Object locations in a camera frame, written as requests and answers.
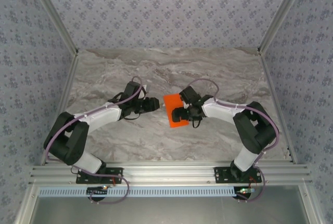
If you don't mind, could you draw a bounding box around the orange paper sheet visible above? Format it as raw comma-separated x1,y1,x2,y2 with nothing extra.
163,93,190,129

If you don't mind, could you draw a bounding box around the grey metal tray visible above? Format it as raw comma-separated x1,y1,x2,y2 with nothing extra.
15,184,321,224

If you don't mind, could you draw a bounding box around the small black circuit board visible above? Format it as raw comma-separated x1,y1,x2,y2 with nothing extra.
87,186,109,196
235,186,257,202

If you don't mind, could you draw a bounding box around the purple cable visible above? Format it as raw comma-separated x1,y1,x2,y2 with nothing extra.
44,76,130,205
183,78,281,203

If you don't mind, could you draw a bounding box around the wide aluminium mounting rail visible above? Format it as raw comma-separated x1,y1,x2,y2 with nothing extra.
28,165,313,185

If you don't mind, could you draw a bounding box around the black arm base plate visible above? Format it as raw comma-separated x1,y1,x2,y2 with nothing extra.
213,166,262,184
75,167,123,184

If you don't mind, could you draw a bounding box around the grey slotted cable duct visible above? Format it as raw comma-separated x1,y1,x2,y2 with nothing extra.
38,187,258,198

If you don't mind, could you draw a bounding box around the aluminium frame post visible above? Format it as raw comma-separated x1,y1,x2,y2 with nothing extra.
257,0,312,55
25,0,80,57

